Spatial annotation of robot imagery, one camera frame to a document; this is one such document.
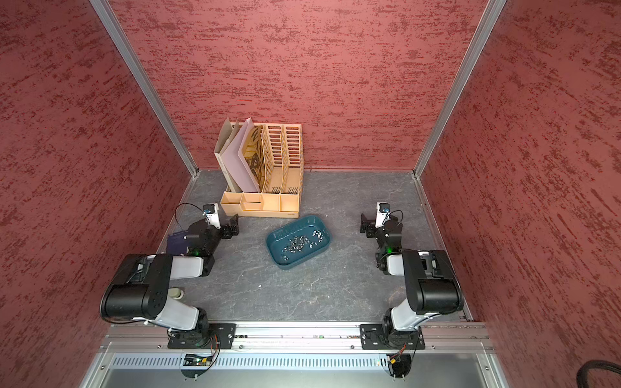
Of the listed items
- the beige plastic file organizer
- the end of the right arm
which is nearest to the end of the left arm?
the beige plastic file organizer

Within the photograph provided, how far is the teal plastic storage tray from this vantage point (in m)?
0.90

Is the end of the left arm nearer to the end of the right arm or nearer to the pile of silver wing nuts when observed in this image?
the pile of silver wing nuts

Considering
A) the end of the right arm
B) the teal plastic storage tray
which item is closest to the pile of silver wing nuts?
the teal plastic storage tray

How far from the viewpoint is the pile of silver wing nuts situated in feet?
3.08

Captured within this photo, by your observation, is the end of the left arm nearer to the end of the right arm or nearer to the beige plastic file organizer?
the beige plastic file organizer
